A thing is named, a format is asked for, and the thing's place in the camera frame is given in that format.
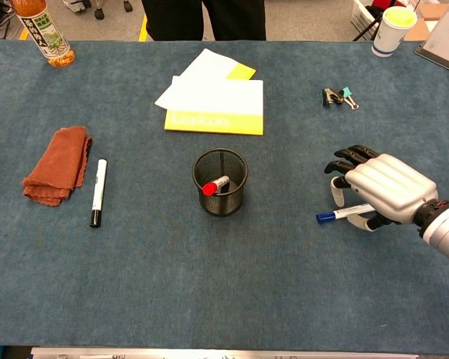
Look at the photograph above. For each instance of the white paper cup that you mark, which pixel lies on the white paper cup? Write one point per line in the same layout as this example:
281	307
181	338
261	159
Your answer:
389	33

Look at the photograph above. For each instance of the office chair wheel base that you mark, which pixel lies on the office chair wheel base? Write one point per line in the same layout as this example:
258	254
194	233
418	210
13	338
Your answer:
99	14

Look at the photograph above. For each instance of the blue cap marker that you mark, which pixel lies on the blue cap marker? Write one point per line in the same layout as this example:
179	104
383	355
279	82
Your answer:
325	217

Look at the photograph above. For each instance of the red cap marker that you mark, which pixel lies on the red cap marker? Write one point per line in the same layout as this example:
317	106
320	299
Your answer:
209	189

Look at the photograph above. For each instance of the black mesh pen cup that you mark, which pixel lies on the black mesh pen cup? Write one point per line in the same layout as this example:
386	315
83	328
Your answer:
224	205

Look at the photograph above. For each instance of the black cap marker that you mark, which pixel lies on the black cap marker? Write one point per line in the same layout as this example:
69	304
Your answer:
98	190

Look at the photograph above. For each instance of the brown cardboard box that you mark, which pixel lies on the brown cardboard box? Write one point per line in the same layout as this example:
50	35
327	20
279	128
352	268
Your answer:
419	31

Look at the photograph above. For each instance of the black binder clip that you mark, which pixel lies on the black binder clip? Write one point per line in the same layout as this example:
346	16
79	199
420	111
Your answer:
328	96

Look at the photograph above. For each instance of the teal binder clip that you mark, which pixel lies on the teal binder clip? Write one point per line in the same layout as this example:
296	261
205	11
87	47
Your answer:
346	92

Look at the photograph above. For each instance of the brown folded cloth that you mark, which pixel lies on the brown folded cloth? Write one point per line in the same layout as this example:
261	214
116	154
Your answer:
60	164

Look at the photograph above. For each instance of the white plastic basket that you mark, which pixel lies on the white plastic basket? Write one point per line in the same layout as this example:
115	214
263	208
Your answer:
359	16

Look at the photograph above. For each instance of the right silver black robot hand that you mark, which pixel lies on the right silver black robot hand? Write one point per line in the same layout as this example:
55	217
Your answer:
389	183

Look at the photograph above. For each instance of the person in black trousers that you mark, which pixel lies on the person in black trousers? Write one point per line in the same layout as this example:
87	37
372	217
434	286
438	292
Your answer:
172	18

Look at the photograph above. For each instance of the tea bottle green label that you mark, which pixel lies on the tea bottle green label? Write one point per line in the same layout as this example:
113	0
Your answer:
48	37

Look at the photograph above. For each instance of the yellow white lettered notebook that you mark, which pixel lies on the yellow white lettered notebook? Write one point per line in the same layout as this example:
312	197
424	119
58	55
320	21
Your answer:
217	101

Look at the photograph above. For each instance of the blue felt table mat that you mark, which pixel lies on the blue felt table mat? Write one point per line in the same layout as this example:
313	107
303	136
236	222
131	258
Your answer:
224	280

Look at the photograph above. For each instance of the yellow white plain notebook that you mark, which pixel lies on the yellow white plain notebook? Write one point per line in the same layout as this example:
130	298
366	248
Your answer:
209	65

